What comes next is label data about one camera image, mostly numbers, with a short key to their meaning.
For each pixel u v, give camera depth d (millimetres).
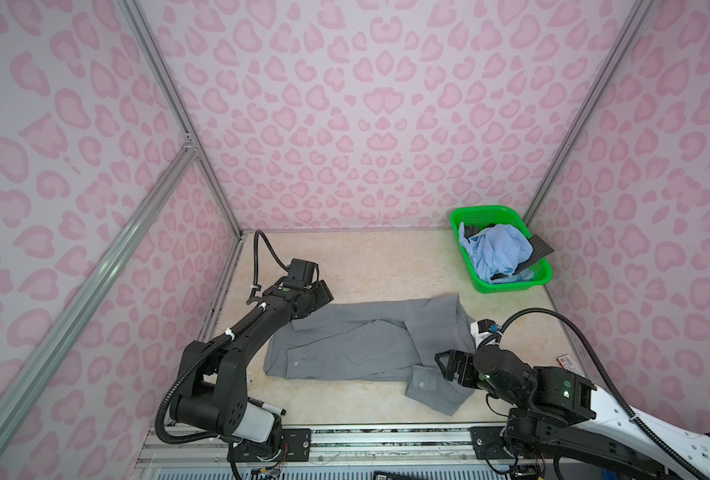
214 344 457
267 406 786
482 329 647
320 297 801
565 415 464
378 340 903
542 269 982
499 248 949
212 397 429
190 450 733
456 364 628
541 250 992
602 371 503
